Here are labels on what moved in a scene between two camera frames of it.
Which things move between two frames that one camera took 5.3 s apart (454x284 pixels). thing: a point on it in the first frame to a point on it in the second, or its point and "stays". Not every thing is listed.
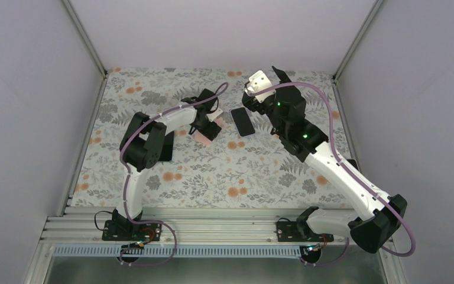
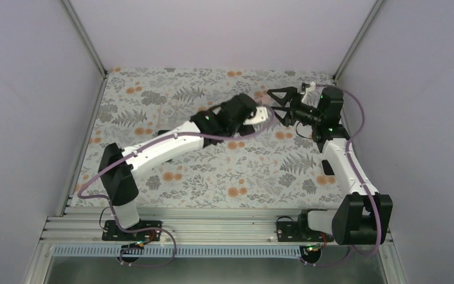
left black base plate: x=125 y=230 stays
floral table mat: x=246 y=166 stays
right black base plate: x=296 y=231 stays
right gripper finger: x=282 y=75 to x=288 y=119
